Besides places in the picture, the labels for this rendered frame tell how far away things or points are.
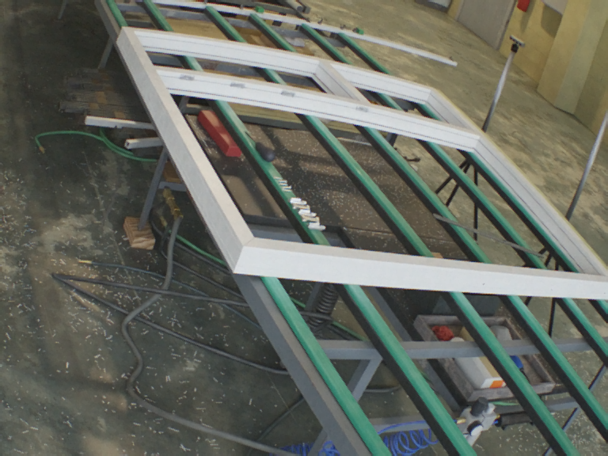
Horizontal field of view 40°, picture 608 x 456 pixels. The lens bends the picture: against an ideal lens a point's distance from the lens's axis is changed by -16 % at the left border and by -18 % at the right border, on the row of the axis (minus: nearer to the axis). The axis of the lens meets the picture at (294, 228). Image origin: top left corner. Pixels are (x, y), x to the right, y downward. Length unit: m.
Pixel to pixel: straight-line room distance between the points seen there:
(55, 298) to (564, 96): 7.70
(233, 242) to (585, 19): 8.12
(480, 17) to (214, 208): 9.92
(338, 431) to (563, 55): 8.56
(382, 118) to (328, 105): 0.23
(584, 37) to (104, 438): 8.18
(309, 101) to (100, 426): 1.35
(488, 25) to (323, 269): 9.77
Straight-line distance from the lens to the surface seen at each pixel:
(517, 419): 2.73
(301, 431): 3.22
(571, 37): 10.07
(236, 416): 3.16
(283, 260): 2.20
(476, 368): 2.67
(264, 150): 2.76
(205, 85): 3.09
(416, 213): 3.61
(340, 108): 3.32
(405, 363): 2.11
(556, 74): 10.18
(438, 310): 2.92
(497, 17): 11.74
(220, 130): 3.51
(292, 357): 2.00
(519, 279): 2.65
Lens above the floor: 1.91
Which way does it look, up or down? 25 degrees down
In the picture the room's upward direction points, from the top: 22 degrees clockwise
